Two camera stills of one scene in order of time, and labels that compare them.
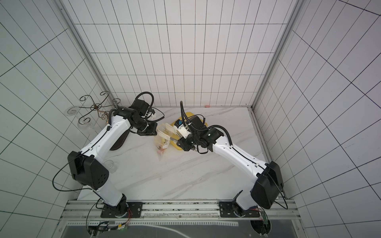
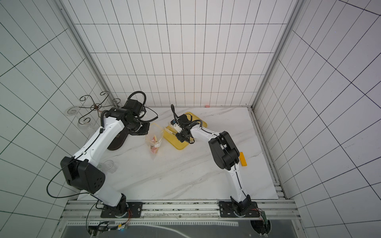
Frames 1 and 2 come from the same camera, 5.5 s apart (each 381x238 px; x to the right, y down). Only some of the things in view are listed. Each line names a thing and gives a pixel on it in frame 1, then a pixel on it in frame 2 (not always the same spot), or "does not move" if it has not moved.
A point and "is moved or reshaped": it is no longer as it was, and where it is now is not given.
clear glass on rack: (72, 111) does not move
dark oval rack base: (120, 141) does not move
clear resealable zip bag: (162, 135) is moved or reshaped
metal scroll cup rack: (97, 106) does not move
